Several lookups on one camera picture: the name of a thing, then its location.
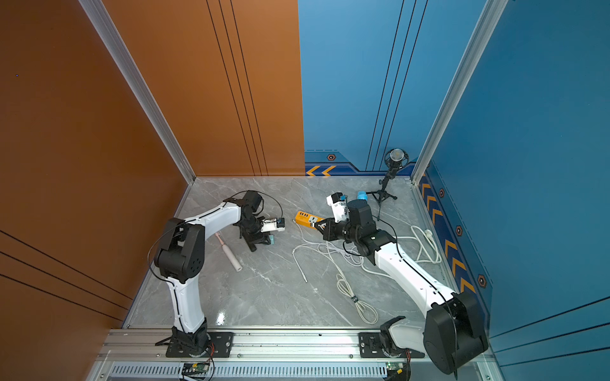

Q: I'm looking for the blue microphone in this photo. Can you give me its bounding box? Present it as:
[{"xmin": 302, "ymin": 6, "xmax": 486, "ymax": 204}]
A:
[{"xmin": 357, "ymin": 190, "xmax": 368, "ymax": 201}]

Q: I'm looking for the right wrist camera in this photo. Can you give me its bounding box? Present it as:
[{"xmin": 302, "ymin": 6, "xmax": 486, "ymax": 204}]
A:
[{"xmin": 327, "ymin": 192, "xmax": 348, "ymax": 223}]

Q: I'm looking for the orange power strip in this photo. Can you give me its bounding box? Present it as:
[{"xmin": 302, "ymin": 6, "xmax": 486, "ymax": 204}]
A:
[{"xmin": 295, "ymin": 211, "xmax": 320, "ymax": 229}]

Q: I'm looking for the right green circuit board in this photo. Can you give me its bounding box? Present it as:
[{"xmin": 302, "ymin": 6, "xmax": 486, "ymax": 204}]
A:
[{"xmin": 384, "ymin": 361, "xmax": 410, "ymax": 376}]

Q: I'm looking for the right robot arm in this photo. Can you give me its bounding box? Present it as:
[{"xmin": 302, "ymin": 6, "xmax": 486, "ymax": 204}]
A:
[{"xmin": 315, "ymin": 192, "xmax": 489, "ymax": 375}]

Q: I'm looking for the left green circuit board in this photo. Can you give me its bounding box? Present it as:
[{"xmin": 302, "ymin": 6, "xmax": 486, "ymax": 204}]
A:
[{"xmin": 181, "ymin": 362, "xmax": 212, "ymax": 379}]

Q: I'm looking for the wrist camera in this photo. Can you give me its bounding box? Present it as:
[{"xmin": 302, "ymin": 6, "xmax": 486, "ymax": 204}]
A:
[
  {"xmin": 327, "ymin": 192, "xmax": 348, "ymax": 223},
  {"xmin": 261, "ymin": 217, "xmax": 285, "ymax": 233}
]

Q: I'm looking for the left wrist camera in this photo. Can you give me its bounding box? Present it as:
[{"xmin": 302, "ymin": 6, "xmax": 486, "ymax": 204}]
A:
[{"xmin": 261, "ymin": 217, "xmax": 285, "ymax": 233}]

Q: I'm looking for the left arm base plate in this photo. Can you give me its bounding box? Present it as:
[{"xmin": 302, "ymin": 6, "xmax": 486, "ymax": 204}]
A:
[{"xmin": 165, "ymin": 332, "xmax": 234, "ymax": 360}]

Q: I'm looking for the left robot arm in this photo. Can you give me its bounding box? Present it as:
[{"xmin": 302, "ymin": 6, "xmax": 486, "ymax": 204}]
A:
[{"xmin": 152, "ymin": 190, "xmax": 285, "ymax": 358}]

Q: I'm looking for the white electric toothbrush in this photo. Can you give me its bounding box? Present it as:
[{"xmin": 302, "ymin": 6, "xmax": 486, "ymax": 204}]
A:
[{"xmin": 215, "ymin": 233, "xmax": 242, "ymax": 272}]

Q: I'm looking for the aluminium front rail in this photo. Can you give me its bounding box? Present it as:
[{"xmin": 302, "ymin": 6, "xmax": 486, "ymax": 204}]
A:
[{"xmin": 97, "ymin": 328, "xmax": 497, "ymax": 364}]

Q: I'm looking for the white usb cable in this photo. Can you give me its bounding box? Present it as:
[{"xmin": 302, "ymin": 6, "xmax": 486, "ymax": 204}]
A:
[{"xmin": 291, "ymin": 228, "xmax": 373, "ymax": 284}]

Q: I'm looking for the green circuit board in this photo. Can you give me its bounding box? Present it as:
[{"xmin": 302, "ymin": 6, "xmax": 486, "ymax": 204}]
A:
[
  {"xmin": 181, "ymin": 362, "xmax": 212, "ymax": 379},
  {"xmin": 384, "ymin": 361, "xmax": 410, "ymax": 376}
]

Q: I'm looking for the beige cable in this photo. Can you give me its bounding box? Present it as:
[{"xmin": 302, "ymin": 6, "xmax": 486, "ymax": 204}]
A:
[{"xmin": 335, "ymin": 273, "xmax": 380, "ymax": 325}]

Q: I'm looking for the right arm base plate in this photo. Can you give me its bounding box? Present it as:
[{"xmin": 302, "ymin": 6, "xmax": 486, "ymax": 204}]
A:
[{"xmin": 357, "ymin": 332, "xmax": 426, "ymax": 359}]

